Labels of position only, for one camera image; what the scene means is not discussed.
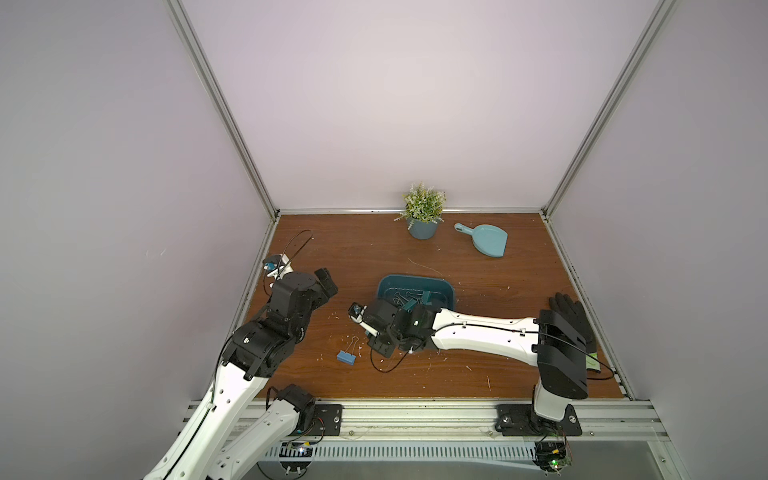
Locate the controller board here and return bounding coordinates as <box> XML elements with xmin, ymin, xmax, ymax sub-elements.
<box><xmin>533</xmin><ymin>442</ymin><xmax>571</xmax><ymax>474</ymax></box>
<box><xmin>278</xmin><ymin>442</ymin><xmax>314</xmax><ymax>479</ymax></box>

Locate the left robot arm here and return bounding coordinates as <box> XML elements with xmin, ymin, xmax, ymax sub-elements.
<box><xmin>147</xmin><ymin>268</ymin><xmax>338</xmax><ymax>479</ymax></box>

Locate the aluminium front rail frame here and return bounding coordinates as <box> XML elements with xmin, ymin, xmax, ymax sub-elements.
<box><xmin>158</xmin><ymin>398</ymin><xmax>691</xmax><ymax>480</ymax></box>

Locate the light teal dustpan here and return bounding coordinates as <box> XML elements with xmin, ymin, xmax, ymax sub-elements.
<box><xmin>454</xmin><ymin>223</ymin><xmax>508</xmax><ymax>258</ymax></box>

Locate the right controller board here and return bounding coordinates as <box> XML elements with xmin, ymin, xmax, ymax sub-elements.
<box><xmin>533</xmin><ymin>442</ymin><xmax>571</xmax><ymax>474</ymax></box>

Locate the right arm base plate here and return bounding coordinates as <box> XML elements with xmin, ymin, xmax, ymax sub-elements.
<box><xmin>494</xmin><ymin>404</ymin><xmax>583</xmax><ymax>437</ymax></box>

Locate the blue binder clip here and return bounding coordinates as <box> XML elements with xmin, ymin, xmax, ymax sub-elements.
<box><xmin>336</xmin><ymin>336</ymin><xmax>359</xmax><ymax>366</ymax></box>

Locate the teal plastic storage box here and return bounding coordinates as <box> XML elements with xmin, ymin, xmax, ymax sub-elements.
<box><xmin>376</xmin><ymin>274</ymin><xmax>456</xmax><ymax>310</ymax></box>

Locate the small potted green plant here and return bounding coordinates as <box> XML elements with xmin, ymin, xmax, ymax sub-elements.
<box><xmin>396</xmin><ymin>182</ymin><xmax>447</xmax><ymax>240</ymax></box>

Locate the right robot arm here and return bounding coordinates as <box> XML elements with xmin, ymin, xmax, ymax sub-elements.
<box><xmin>348</xmin><ymin>292</ymin><xmax>597</xmax><ymax>423</ymax></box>

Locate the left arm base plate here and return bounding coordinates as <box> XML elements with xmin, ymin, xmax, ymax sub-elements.
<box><xmin>289</xmin><ymin>402</ymin><xmax>344</xmax><ymax>437</ymax></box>

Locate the left controller board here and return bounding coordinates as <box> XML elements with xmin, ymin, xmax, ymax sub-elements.
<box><xmin>278</xmin><ymin>442</ymin><xmax>314</xmax><ymax>479</ymax></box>

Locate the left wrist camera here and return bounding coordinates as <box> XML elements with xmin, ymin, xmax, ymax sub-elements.
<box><xmin>262</xmin><ymin>253</ymin><xmax>293</xmax><ymax>280</ymax></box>

